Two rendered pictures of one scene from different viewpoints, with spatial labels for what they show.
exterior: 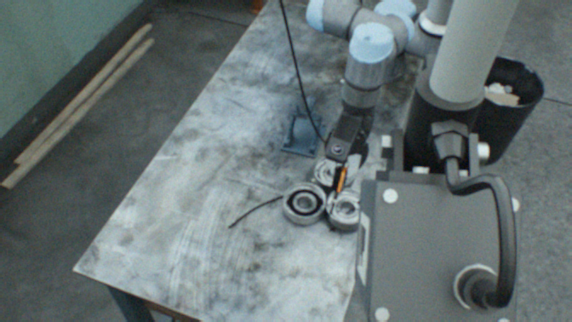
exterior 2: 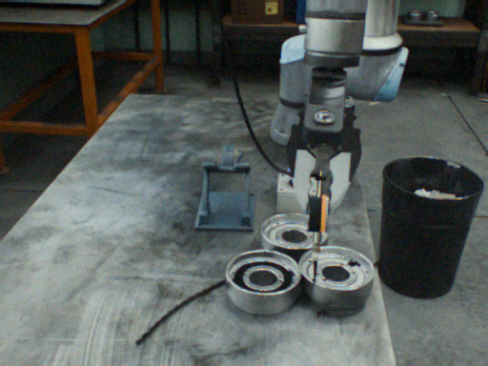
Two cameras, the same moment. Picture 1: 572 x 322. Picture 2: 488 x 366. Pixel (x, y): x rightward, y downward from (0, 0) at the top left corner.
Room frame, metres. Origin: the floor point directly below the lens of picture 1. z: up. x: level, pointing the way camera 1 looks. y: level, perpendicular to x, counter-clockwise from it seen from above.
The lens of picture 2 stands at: (0.06, 0.14, 1.31)
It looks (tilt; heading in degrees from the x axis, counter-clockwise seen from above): 26 degrees down; 346
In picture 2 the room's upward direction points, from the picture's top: 1 degrees clockwise
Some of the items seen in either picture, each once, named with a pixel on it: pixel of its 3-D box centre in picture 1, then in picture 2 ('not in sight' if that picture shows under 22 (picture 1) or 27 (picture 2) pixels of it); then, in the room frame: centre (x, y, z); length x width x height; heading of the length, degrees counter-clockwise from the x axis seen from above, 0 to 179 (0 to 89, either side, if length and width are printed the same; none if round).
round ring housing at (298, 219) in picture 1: (304, 204); (263, 282); (0.70, -0.05, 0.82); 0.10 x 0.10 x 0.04
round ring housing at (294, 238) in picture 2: (334, 175); (294, 240); (0.79, -0.13, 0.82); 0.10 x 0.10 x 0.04
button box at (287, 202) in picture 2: not in sight; (297, 192); (0.94, -0.18, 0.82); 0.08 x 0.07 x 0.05; 161
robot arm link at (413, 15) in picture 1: (393, 25); (310, 66); (1.24, -0.31, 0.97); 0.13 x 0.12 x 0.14; 58
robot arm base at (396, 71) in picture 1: (385, 56); (303, 115); (1.25, -0.30, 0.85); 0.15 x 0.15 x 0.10
